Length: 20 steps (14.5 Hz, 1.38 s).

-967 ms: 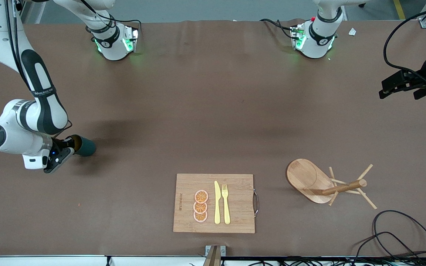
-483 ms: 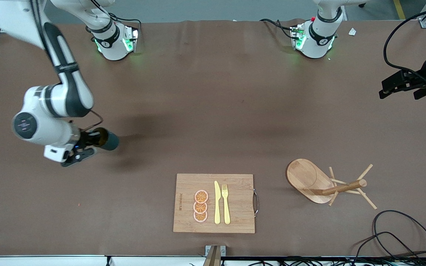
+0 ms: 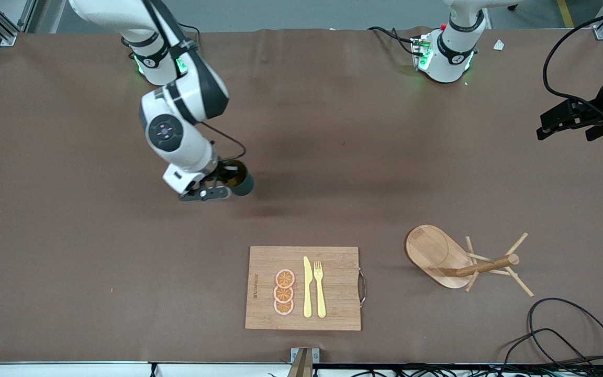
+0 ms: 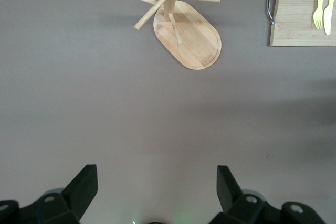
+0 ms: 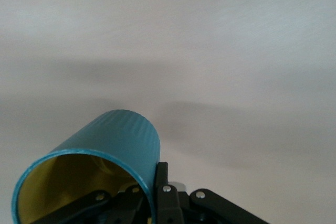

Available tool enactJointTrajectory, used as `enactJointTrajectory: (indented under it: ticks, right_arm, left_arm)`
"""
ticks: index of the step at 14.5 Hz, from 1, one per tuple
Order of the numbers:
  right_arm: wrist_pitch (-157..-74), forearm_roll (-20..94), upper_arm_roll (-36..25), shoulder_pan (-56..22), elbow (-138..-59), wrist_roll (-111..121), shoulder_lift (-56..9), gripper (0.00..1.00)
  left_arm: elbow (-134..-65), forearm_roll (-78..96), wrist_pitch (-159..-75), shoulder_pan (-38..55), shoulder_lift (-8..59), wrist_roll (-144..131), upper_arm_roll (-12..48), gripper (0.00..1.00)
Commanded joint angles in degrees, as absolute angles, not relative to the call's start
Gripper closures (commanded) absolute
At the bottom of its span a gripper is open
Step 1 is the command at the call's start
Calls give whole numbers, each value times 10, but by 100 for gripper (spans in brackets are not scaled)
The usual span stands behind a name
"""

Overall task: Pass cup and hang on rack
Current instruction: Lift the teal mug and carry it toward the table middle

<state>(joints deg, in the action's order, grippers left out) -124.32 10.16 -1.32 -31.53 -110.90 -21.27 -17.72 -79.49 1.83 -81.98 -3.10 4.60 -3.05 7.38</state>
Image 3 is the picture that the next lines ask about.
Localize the dark teal cup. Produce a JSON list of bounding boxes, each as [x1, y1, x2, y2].
[[222, 160, 254, 197]]

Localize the wooden cup rack with pegs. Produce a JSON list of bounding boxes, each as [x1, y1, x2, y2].
[[405, 224, 535, 297]]

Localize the brown table cover mat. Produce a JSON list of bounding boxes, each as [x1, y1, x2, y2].
[[0, 27, 603, 364]]

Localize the yellow plastic knife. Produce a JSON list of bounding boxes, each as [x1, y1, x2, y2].
[[303, 256, 314, 318]]

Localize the yellow plastic fork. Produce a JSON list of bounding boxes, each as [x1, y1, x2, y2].
[[314, 261, 327, 319]]

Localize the bamboo cutting board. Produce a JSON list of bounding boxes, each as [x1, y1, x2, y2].
[[244, 246, 362, 331]]

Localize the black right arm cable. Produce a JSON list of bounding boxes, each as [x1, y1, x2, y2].
[[197, 121, 248, 160]]

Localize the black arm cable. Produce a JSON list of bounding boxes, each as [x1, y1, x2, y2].
[[542, 8, 603, 108], [197, 121, 248, 160]]

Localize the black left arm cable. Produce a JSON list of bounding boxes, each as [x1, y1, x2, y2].
[[542, 8, 603, 108]]

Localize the black right base cable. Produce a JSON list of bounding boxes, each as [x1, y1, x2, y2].
[[177, 23, 202, 42]]

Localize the black base cable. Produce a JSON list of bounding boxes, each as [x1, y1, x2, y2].
[[177, 23, 202, 42], [367, 26, 418, 56]]

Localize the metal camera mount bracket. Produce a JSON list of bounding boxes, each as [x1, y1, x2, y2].
[[287, 347, 321, 377]]

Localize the black looped cable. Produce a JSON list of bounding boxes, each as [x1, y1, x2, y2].
[[500, 328, 598, 368], [528, 297, 603, 363]]

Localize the black left base cable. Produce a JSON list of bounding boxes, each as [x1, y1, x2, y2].
[[367, 26, 418, 56]]

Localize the aluminium table edge rail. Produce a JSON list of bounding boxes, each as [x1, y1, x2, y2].
[[0, 360, 603, 367]]

